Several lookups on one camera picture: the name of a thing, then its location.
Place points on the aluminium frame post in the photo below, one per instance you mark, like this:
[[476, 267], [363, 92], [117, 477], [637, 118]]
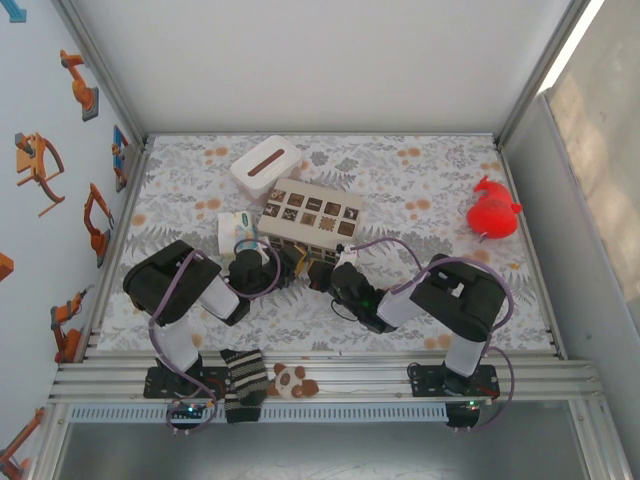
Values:
[[100, 65], [540, 75]]

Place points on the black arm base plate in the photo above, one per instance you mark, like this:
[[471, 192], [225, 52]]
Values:
[[425, 382], [160, 382]]

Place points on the beige box with picture tiles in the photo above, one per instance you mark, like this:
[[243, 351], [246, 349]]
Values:
[[310, 212]]

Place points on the brown white panda plush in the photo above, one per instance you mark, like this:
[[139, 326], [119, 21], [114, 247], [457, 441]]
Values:
[[290, 382]]

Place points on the blue orange machine wall sticker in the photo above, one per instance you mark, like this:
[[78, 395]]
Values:
[[120, 155]]

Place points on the red plush toy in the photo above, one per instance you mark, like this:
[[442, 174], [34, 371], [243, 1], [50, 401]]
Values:
[[492, 215]]

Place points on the floral patterned table mat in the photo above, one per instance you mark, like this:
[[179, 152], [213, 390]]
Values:
[[400, 175]]

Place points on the black white striped sock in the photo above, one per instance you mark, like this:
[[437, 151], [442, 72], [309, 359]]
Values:
[[245, 380]]

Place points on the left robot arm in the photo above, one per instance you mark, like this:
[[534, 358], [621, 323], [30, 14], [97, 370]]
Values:
[[170, 280]]

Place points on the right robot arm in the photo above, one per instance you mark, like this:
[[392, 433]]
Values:
[[460, 295]]

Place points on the green white tissue pack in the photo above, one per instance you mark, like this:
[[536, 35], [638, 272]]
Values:
[[235, 230]]

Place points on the aluminium front rail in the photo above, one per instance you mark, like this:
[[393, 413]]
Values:
[[350, 370]]

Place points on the white lidded tissue container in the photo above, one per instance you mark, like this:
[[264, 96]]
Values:
[[265, 167]]

